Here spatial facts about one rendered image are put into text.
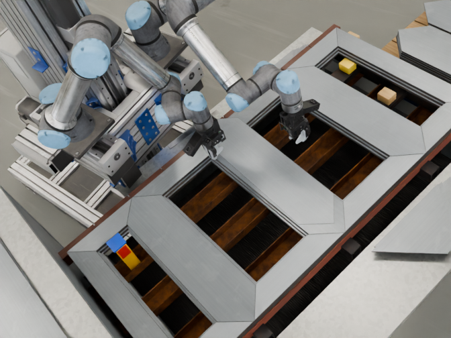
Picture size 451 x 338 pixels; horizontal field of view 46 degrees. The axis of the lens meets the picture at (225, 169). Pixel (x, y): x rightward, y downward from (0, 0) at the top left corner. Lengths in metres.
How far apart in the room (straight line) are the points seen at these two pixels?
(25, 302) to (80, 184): 1.45
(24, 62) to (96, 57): 0.83
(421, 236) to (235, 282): 0.67
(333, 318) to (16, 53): 1.68
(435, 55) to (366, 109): 0.40
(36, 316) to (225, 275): 0.64
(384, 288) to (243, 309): 0.49
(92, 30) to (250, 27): 2.39
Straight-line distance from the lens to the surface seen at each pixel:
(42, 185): 3.36
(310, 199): 2.02
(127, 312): 1.99
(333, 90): 2.34
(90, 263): 2.14
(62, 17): 2.17
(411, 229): 2.02
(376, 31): 3.86
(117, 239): 2.10
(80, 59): 1.75
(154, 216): 2.14
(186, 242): 2.03
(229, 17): 4.20
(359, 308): 1.94
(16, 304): 1.94
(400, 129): 2.20
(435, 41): 2.53
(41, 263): 1.99
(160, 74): 2.01
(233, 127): 2.29
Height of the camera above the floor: 2.56
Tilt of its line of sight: 52 degrees down
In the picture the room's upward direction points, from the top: 22 degrees counter-clockwise
